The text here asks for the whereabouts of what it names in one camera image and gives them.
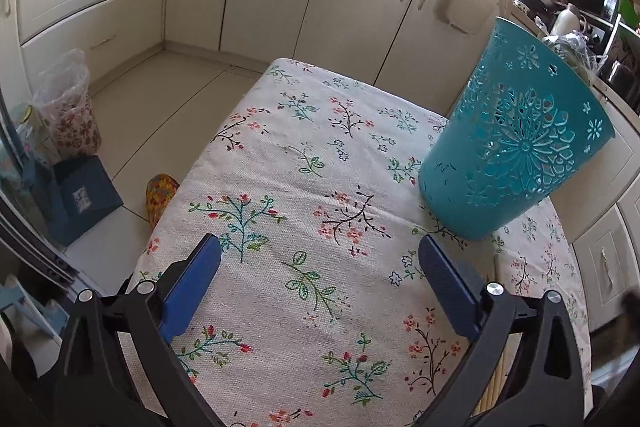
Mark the yellow patterned slipper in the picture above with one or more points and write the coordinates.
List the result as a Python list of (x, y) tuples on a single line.
[(158, 194)]

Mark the green vegetables plastic bag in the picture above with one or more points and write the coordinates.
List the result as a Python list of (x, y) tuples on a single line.
[(574, 50)]

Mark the blue box on floor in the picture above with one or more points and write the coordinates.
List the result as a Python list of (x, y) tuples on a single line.
[(82, 195)]

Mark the floral white tablecloth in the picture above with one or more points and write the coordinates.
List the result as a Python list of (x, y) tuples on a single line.
[(320, 314)]

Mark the floral trash bin with bag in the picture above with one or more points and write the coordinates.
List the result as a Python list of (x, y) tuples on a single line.
[(64, 104)]

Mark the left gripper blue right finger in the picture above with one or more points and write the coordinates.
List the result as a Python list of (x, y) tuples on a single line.
[(458, 293)]

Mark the teal perforated plastic basket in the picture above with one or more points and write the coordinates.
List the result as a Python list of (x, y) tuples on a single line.
[(524, 124)]

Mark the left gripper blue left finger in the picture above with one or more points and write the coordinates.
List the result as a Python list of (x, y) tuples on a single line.
[(183, 285)]

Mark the bamboo chopstick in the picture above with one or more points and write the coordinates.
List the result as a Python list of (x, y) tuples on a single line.
[(492, 386)]

